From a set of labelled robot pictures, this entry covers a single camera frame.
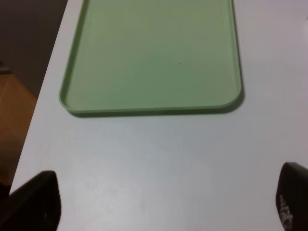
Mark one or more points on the light green plastic tray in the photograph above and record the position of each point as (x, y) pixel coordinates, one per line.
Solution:
(153, 57)

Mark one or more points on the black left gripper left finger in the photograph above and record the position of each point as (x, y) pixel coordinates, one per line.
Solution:
(35, 206)

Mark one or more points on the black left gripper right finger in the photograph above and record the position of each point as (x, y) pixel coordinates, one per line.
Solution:
(292, 197)

